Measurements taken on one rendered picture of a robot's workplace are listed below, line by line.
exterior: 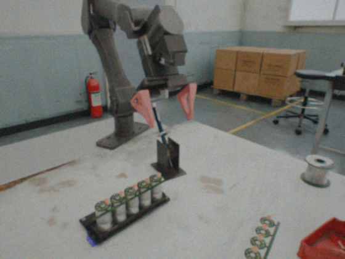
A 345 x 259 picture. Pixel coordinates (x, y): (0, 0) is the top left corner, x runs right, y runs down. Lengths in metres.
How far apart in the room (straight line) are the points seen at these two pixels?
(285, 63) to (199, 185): 3.26
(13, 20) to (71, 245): 2.69
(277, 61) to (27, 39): 3.06
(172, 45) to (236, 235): 0.36
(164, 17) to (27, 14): 2.57
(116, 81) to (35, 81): 2.36
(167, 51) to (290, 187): 0.40
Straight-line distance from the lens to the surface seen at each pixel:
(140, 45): 0.57
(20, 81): 3.02
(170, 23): 0.52
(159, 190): 0.48
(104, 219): 0.43
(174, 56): 0.48
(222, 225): 0.48
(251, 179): 0.61
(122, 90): 0.72
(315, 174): 0.64
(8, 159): 0.78
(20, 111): 3.09
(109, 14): 0.71
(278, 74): 3.76
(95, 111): 3.17
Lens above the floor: 1.08
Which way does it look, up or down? 23 degrees down
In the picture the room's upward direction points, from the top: straight up
